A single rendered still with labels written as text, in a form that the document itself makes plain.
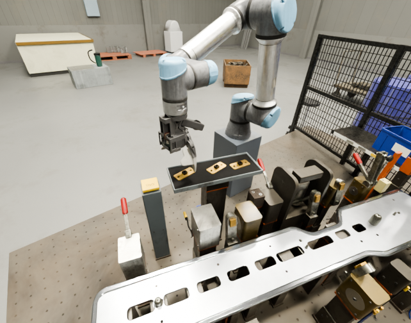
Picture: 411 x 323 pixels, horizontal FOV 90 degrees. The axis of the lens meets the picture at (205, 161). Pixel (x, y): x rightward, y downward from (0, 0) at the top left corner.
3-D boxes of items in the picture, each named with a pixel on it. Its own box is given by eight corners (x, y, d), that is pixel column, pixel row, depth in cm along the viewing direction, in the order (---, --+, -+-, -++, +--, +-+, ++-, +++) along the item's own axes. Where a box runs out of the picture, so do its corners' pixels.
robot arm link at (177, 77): (194, 58, 55) (169, 62, 50) (194, 99, 62) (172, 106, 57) (177, 54, 60) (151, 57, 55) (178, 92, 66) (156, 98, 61)
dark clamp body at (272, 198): (253, 258, 102) (269, 206, 79) (241, 238, 111) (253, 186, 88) (265, 254, 104) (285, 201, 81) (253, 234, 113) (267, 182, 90)
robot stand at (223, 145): (211, 181, 147) (214, 131, 123) (232, 171, 156) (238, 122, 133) (230, 198, 134) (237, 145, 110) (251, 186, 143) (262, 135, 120)
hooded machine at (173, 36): (177, 50, 1029) (176, 20, 953) (184, 52, 991) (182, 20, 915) (164, 51, 994) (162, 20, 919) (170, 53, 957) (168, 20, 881)
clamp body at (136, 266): (137, 309, 83) (117, 263, 62) (135, 280, 92) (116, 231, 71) (156, 302, 85) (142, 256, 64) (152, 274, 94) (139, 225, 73)
